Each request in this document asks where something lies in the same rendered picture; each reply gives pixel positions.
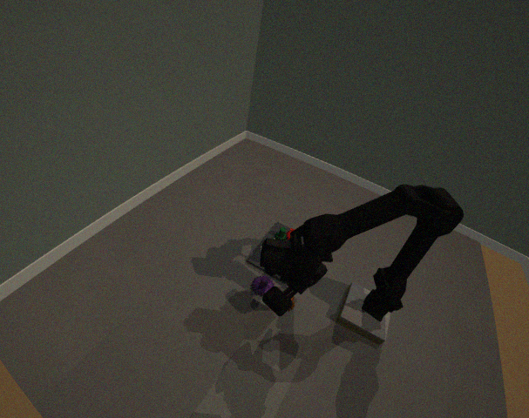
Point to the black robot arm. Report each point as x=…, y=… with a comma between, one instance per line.
x=437, y=214

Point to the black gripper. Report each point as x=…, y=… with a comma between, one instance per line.
x=279, y=302

